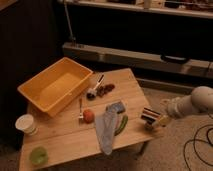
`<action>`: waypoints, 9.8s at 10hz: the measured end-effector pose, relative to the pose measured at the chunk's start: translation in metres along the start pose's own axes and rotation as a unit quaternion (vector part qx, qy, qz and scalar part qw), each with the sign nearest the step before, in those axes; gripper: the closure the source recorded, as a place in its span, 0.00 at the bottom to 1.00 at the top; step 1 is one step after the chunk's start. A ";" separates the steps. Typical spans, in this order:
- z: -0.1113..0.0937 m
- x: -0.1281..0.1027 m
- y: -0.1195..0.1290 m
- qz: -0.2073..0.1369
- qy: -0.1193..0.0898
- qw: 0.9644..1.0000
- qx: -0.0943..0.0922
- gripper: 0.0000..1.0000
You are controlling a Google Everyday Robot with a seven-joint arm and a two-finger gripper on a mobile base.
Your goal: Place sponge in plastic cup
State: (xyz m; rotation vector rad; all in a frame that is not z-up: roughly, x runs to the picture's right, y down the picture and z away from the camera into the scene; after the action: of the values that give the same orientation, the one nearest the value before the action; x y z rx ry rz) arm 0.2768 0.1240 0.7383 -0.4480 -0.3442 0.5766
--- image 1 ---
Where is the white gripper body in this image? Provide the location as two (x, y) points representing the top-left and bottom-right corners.
(144, 98), (177, 132)

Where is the blue sponge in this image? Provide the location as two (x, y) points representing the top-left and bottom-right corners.
(106, 101), (125, 114)

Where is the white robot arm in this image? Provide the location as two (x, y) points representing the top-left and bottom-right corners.
(141, 86), (213, 130)

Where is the green plastic cup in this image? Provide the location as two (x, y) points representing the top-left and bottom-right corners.
(29, 146), (48, 166)

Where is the white plastic cup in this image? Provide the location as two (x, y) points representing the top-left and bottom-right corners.
(15, 114), (37, 135)

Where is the striped brush block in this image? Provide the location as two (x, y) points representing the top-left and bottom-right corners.
(141, 108), (161, 124)

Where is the green pea pod toy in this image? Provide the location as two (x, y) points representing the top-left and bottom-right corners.
(114, 115), (128, 136)

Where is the wooden table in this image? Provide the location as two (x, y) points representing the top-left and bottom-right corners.
(19, 68), (163, 171)

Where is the light blue cloth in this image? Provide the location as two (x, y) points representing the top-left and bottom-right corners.
(95, 111), (118, 155)

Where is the dark red grapes toy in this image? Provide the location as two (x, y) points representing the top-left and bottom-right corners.
(97, 84), (115, 97)

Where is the orange fruit toy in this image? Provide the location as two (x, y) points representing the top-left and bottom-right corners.
(83, 109), (94, 123)

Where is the yellow plastic bin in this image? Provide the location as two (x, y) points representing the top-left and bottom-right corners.
(18, 57), (93, 117)

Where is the metal pole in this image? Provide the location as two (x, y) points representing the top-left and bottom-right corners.
(63, 0), (76, 45)

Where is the black floor cable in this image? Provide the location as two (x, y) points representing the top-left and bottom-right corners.
(183, 113), (213, 171)

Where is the metal shelf rail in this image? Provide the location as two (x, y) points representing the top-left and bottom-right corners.
(62, 42), (213, 79)

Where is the black handle on rail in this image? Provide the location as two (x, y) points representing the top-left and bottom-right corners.
(160, 55), (190, 64)

